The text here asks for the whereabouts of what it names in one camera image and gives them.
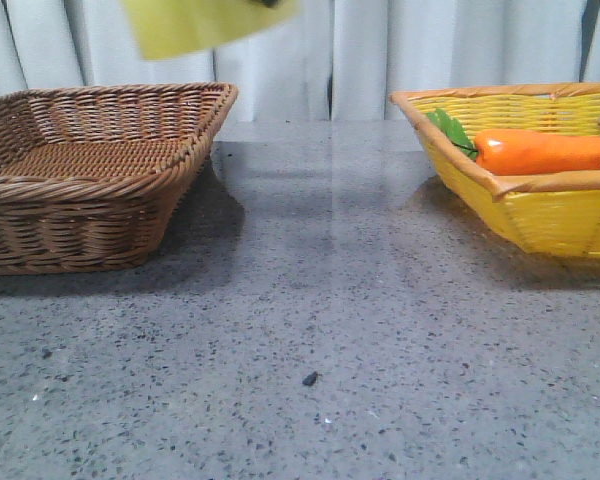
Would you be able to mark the brown wicker basket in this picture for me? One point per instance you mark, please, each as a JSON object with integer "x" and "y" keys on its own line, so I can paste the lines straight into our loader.
{"x": 91, "y": 176}

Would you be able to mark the white curtain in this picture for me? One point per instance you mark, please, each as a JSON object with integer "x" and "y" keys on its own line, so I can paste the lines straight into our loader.
{"x": 334, "y": 60}

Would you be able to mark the yellow tape roll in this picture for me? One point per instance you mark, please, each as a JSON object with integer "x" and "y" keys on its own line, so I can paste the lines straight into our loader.
{"x": 166, "y": 29}

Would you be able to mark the orange toy carrot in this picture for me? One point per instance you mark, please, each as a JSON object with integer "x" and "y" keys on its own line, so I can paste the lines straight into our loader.
{"x": 513, "y": 152}

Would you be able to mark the yellow woven basket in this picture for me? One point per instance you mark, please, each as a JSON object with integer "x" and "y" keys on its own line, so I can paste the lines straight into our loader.
{"x": 556, "y": 214}

